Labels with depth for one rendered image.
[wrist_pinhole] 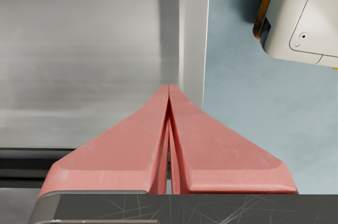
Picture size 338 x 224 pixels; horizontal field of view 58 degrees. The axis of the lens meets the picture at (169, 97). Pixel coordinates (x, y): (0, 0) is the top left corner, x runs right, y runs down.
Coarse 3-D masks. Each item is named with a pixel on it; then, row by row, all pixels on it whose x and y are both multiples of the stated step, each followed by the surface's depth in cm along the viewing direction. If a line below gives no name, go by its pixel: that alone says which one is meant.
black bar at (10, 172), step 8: (0, 160) 44; (8, 160) 44; (16, 160) 44; (24, 160) 44; (32, 160) 44; (40, 160) 44; (48, 160) 44; (56, 160) 44; (0, 168) 43; (8, 168) 43; (16, 168) 43; (24, 168) 43; (32, 168) 43; (40, 168) 43; (48, 168) 43; (168, 168) 42; (0, 176) 44; (8, 176) 44; (16, 176) 44; (24, 176) 43; (32, 176) 43; (40, 176) 43; (168, 176) 42
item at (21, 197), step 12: (0, 180) 44; (12, 180) 44; (24, 180) 44; (36, 180) 44; (0, 192) 49; (12, 192) 49; (24, 192) 49; (36, 192) 49; (0, 204) 51; (12, 204) 51; (24, 204) 51; (0, 216) 53; (12, 216) 53; (24, 216) 53
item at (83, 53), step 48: (0, 0) 30; (48, 0) 30; (96, 0) 30; (144, 0) 29; (0, 48) 33; (48, 48) 33; (96, 48) 33; (144, 48) 33; (0, 96) 37; (48, 96) 37; (96, 96) 37; (144, 96) 36; (0, 144) 38; (48, 144) 38
